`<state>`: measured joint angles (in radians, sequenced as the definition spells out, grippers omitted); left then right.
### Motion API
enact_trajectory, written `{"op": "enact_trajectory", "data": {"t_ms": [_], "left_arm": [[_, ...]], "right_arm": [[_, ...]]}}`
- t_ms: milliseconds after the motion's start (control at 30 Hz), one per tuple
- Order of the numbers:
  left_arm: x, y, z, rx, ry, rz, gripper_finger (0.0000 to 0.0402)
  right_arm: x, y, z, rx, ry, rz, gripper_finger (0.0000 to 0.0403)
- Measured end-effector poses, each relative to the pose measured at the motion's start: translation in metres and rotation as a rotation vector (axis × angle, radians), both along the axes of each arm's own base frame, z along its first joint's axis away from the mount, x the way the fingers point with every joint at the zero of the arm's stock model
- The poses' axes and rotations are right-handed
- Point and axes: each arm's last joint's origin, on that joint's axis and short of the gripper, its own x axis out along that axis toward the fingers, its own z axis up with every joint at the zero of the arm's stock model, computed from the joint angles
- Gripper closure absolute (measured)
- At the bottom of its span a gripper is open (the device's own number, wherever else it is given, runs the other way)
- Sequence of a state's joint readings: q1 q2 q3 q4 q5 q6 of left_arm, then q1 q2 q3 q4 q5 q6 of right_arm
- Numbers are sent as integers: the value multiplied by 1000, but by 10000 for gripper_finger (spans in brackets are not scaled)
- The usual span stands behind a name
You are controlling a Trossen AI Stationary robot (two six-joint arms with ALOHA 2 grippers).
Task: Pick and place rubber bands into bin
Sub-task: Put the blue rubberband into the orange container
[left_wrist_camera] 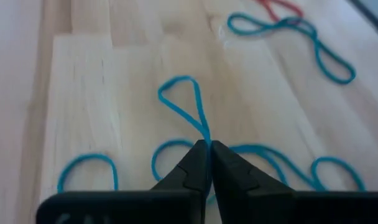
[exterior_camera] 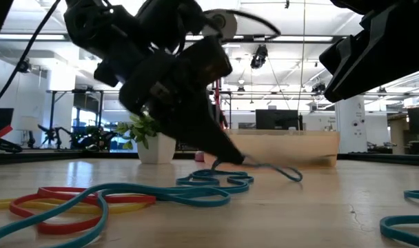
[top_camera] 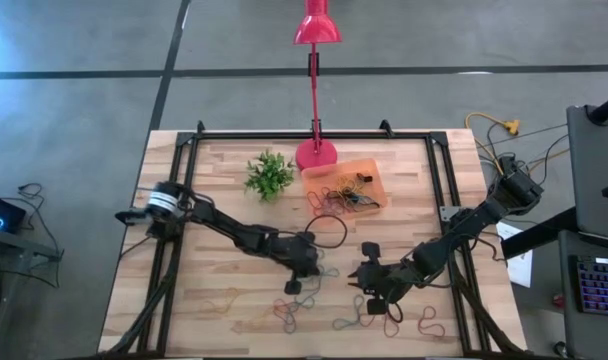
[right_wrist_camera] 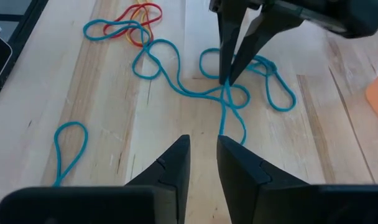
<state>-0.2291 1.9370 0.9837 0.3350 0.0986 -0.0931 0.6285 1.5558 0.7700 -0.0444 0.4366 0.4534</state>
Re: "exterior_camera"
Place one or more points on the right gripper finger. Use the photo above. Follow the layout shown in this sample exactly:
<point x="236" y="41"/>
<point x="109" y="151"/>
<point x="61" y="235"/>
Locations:
<point x="385" y="62"/>
<point x="340" y="58"/>

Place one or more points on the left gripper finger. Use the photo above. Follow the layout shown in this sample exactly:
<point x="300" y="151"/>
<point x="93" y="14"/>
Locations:
<point x="216" y="137"/>
<point x="189" y="131"/>

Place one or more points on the teal rubber band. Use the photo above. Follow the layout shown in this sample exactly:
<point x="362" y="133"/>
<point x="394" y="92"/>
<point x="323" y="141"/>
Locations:
<point x="245" y="187"/>
<point x="228" y="199"/>
<point x="388" y="227"/>
<point x="292" y="175"/>

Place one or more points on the red rubber band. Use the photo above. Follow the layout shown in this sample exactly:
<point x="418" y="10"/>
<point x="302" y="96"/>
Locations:
<point x="64" y="228"/>

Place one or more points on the black background robot arm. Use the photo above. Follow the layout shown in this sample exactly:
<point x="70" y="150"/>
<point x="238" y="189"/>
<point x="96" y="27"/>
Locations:
<point x="52" y="137"/>
<point x="92" y="139"/>

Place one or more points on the orange translucent plastic bin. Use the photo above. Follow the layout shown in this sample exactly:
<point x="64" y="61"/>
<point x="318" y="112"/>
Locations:
<point x="292" y="148"/>

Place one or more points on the yellow rubber band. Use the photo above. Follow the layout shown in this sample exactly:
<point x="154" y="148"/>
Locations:
<point x="127" y="208"/>

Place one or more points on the black ceiling spotlight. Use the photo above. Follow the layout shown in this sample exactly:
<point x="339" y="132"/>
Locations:
<point x="319" y="88"/>
<point x="259" y="56"/>
<point x="23" y="66"/>

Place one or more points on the green plant white pot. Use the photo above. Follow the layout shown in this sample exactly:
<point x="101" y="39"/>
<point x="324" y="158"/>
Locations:
<point x="158" y="151"/>

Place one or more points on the white round column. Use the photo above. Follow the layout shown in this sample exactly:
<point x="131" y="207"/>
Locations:
<point x="350" y="124"/>

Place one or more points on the white shade lamp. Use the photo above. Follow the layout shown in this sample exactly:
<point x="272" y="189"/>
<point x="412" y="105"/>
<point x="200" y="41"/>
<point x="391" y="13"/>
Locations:
<point x="27" y="123"/>

